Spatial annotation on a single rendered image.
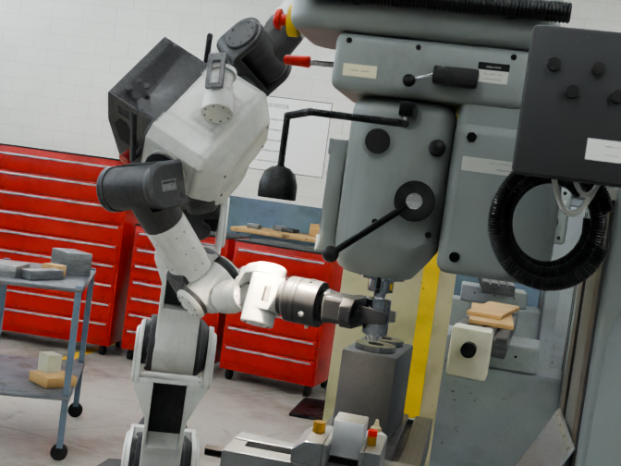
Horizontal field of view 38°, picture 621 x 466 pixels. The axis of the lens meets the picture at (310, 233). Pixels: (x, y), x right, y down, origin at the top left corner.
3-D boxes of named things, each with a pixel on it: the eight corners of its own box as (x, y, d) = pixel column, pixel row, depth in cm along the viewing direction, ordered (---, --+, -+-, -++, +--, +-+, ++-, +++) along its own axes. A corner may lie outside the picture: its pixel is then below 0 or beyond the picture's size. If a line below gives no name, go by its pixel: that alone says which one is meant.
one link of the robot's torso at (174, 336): (138, 366, 236) (161, 188, 238) (205, 373, 238) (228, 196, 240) (135, 374, 221) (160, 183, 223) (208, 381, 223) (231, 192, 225)
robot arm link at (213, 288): (238, 324, 186) (206, 324, 204) (273, 290, 191) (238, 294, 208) (206, 284, 184) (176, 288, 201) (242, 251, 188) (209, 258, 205)
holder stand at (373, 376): (330, 433, 197) (342, 342, 196) (353, 412, 219) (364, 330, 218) (384, 445, 194) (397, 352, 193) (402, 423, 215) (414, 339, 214)
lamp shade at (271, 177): (253, 195, 173) (258, 162, 173) (290, 200, 175) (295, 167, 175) (261, 197, 166) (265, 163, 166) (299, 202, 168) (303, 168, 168)
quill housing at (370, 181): (324, 271, 161) (349, 91, 160) (343, 264, 182) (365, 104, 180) (432, 288, 158) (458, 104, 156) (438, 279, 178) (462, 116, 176)
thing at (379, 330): (392, 336, 171) (395, 304, 170) (376, 337, 167) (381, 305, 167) (371, 330, 174) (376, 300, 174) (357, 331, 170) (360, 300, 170)
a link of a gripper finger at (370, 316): (386, 328, 167) (355, 322, 169) (389, 311, 167) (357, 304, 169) (383, 329, 166) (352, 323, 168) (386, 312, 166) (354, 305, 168)
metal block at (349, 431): (329, 454, 152) (334, 419, 152) (334, 445, 158) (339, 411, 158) (359, 459, 152) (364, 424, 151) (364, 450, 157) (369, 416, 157)
